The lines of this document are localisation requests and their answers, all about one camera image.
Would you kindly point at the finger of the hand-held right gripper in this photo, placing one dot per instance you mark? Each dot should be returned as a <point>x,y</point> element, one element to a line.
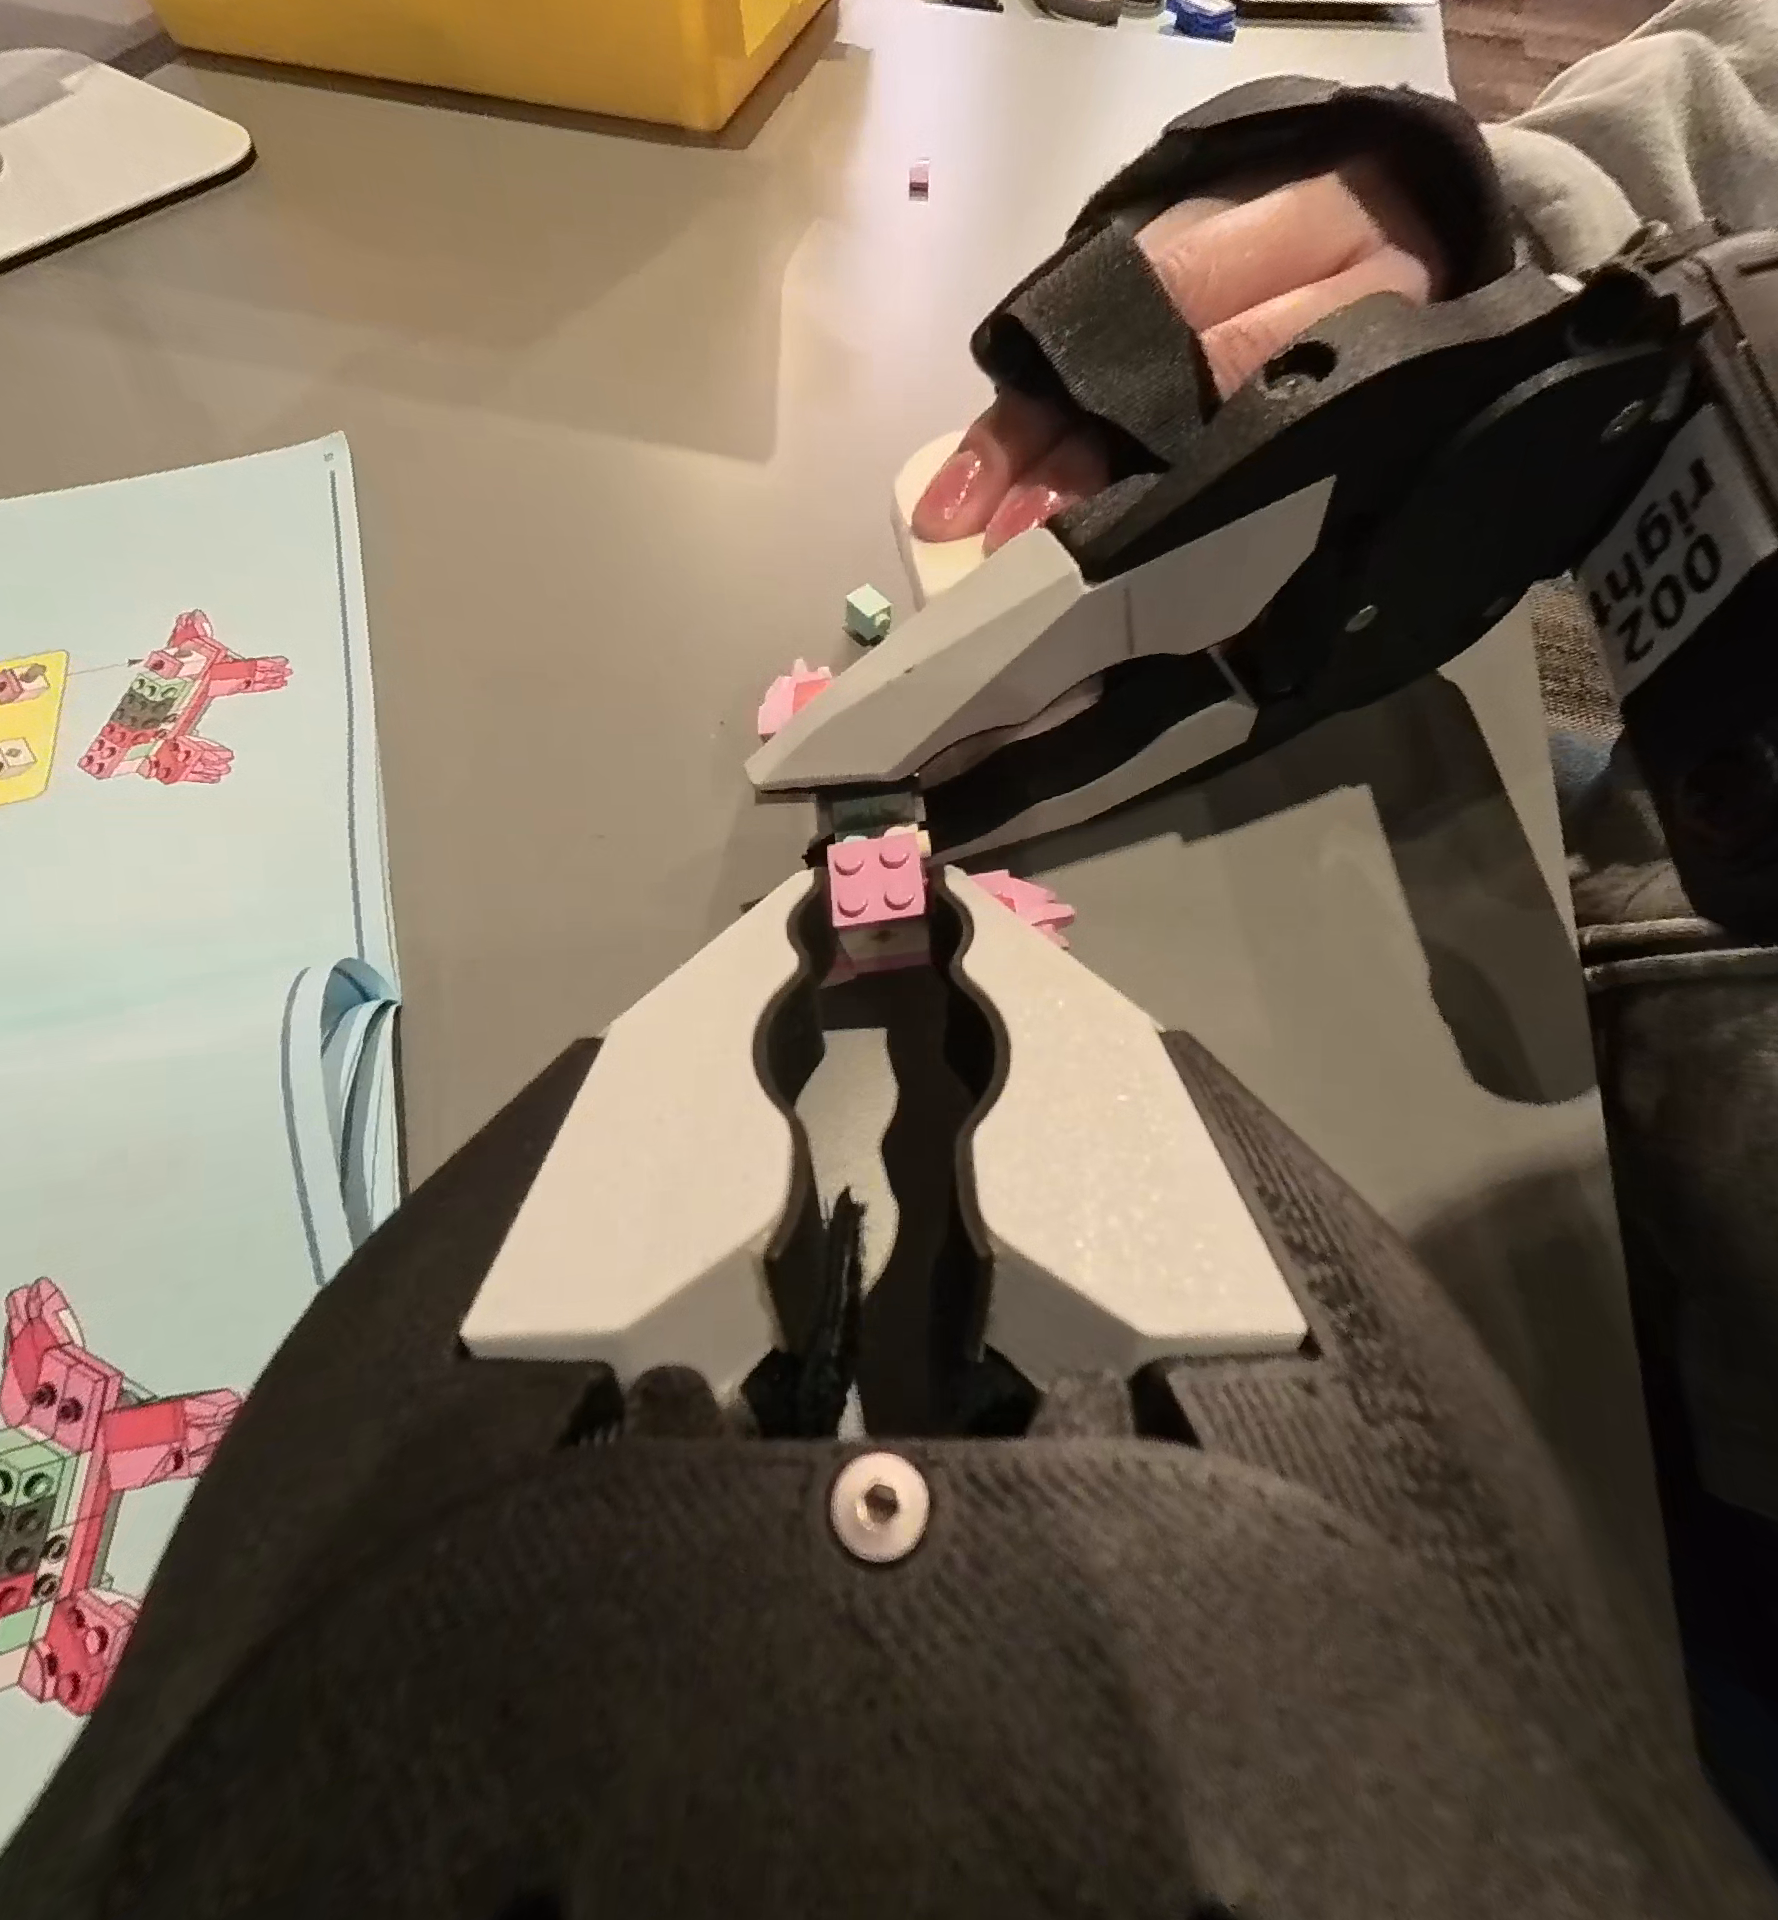
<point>1008,646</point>
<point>1206,719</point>

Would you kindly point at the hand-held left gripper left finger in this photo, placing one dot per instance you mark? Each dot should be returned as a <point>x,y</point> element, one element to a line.
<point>633,1199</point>

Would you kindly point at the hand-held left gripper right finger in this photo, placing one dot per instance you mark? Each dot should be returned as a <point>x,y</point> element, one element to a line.
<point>1129,1199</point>

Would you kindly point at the small mint green toy brick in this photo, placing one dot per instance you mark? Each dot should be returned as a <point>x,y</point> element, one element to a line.
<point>868,612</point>

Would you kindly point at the pink toy brick model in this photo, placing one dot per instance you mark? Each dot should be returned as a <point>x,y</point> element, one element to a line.
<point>878,877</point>

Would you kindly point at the person's right hand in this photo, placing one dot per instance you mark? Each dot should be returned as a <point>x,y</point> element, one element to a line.
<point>1279,241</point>

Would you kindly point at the small blue object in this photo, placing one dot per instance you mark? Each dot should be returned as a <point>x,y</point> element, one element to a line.
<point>1201,15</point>

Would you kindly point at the open light blue instruction booklet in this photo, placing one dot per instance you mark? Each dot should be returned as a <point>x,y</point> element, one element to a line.
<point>154,976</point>

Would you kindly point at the yellow plastic bin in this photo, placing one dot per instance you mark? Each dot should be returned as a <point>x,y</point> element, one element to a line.
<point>529,54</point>

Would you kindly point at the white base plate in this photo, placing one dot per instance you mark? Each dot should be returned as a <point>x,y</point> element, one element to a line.
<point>94,165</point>

